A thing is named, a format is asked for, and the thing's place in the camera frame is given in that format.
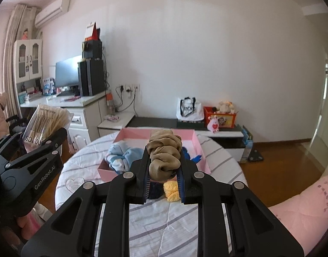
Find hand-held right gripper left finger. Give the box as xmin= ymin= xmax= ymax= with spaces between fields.
xmin=21 ymin=146 xmax=151 ymax=257

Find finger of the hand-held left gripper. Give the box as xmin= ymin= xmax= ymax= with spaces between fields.
xmin=0 ymin=133 xmax=23 ymax=166
xmin=3 ymin=128 xmax=68 ymax=176

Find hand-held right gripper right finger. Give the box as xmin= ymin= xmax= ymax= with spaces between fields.
xmin=176 ymin=147 xmax=312 ymax=257

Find cotton swabs packet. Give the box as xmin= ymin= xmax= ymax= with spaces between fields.
xmin=22 ymin=104 xmax=74 ymax=153

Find blue scrunchie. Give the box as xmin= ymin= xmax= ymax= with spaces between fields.
xmin=181 ymin=147 xmax=205 ymax=164

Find tan scrunchie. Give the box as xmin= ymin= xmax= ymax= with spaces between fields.
xmin=149 ymin=130 xmax=183 ymax=182

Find pink cardboard tray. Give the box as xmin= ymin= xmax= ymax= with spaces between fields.
xmin=97 ymin=128 xmax=211 ymax=184

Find yellow crocheted scrunchie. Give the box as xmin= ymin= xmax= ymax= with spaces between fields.
xmin=163 ymin=181 xmax=180 ymax=202

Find black scrunchie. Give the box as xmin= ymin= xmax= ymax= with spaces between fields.
xmin=149 ymin=182 xmax=165 ymax=200

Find beige pink coat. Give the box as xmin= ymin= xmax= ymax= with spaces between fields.
xmin=0 ymin=92 xmax=9 ymax=140

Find striped white table cover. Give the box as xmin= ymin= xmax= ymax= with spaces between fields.
xmin=54 ymin=132 xmax=247 ymax=257

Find pink cloth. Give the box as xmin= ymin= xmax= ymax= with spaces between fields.
xmin=17 ymin=203 xmax=53 ymax=243

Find light blue printed cloth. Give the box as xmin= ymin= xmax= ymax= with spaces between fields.
xmin=105 ymin=142 xmax=128 ymax=176

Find stack of books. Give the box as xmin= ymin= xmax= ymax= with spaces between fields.
xmin=18 ymin=87 xmax=43 ymax=103

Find white desk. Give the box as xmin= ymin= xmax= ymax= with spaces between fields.
xmin=21 ymin=90 xmax=108 ymax=154

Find blue and white pack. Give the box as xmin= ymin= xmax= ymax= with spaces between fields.
xmin=43 ymin=77 xmax=55 ymax=96

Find low black-top bench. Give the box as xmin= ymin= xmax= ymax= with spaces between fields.
xmin=98 ymin=112 xmax=246 ymax=156

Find pink plush with heart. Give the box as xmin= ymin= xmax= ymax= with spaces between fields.
xmin=208 ymin=115 xmax=221 ymax=134

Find black computer monitor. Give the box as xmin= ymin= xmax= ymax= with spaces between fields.
xmin=55 ymin=55 xmax=82 ymax=91

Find white tote bag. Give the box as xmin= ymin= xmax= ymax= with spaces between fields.
xmin=176 ymin=96 xmax=203 ymax=121

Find red toy box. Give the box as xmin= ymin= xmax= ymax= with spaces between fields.
xmin=203 ymin=106 xmax=237 ymax=128

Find black stand base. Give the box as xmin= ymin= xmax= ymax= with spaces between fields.
xmin=248 ymin=150 xmax=264 ymax=163

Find black computer tower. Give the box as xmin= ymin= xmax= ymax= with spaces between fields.
xmin=78 ymin=59 xmax=105 ymax=97

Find white glass-door cabinet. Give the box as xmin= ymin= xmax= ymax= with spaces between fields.
xmin=12 ymin=39 xmax=43 ymax=83

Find beige plush toy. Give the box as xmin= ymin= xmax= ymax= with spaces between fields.
xmin=216 ymin=100 xmax=236 ymax=114

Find black storage box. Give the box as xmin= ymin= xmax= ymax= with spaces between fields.
xmin=82 ymin=40 xmax=103 ymax=60

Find red and white calendar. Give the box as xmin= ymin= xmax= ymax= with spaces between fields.
xmin=84 ymin=22 xmax=101 ymax=42

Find pink printed quilt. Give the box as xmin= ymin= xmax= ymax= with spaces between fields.
xmin=268 ymin=172 xmax=328 ymax=247

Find white air conditioner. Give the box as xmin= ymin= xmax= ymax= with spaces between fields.
xmin=35 ymin=0 xmax=71 ymax=28

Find black power cable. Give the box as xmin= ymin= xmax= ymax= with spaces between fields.
xmin=116 ymin=86 xmax=125 ymax=112
xmin=121 ymin=88 xmax=137 ymax=111

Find white wall outlets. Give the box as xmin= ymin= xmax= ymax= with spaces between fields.
xmin=116 ymin=84 xmax=140 ymax=93

